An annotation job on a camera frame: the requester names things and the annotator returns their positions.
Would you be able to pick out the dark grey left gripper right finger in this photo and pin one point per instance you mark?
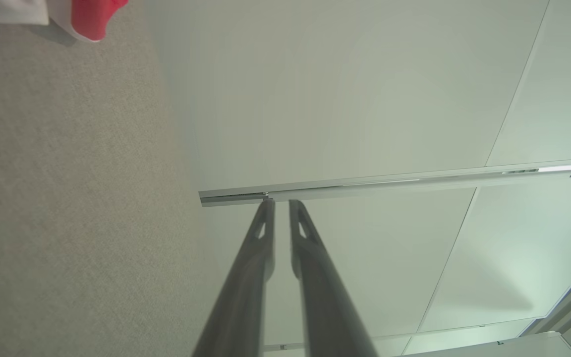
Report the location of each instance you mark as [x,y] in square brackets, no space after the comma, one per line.
[322,297]

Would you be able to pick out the red shirt with white sleeves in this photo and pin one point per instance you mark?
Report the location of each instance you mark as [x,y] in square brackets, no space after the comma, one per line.
[92,20]

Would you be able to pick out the grey fabric sofa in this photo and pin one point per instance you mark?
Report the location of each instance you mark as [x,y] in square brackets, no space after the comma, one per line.
[67,198]

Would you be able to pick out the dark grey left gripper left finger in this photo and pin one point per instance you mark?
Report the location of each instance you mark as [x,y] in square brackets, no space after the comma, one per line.
[246,287]

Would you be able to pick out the aluminium wall rail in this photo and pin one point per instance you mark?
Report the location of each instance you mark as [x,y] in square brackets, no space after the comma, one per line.
[365,186]

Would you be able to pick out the white flat board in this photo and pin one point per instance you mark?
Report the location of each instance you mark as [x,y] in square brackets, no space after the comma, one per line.
[513,348]

